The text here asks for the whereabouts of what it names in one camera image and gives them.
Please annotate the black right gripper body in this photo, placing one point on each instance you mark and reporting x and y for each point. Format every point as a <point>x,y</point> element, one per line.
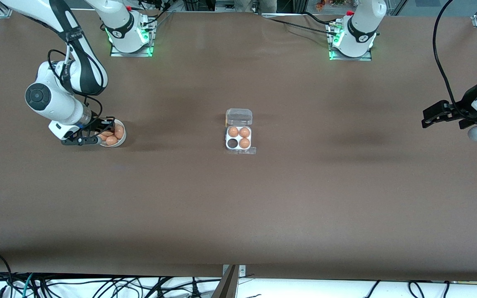
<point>93,124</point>

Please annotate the orange items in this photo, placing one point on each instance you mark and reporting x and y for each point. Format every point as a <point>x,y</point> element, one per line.
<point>320,5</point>

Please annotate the dark metal pole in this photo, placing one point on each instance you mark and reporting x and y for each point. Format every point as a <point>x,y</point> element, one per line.
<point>228,287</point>

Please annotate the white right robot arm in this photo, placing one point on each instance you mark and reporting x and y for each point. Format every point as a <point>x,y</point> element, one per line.
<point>120,29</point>

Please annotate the clear plastic four-egg box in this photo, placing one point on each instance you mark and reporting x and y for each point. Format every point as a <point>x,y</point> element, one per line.
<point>239,117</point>

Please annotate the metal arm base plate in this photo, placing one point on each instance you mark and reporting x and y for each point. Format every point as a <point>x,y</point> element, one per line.
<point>350,58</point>
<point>131,54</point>

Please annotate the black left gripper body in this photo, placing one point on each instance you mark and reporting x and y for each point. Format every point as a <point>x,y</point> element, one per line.
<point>464,103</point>

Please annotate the silver metal bracket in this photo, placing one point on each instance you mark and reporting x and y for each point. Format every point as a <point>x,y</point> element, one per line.
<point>242,271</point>

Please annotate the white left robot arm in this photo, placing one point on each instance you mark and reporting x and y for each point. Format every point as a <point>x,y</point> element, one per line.
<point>360,29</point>

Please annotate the clear adhesive tape piece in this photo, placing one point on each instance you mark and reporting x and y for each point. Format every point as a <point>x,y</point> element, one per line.
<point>251,151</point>
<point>232,152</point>

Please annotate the white round bowl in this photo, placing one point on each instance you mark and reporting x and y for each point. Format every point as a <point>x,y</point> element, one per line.
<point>123,140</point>

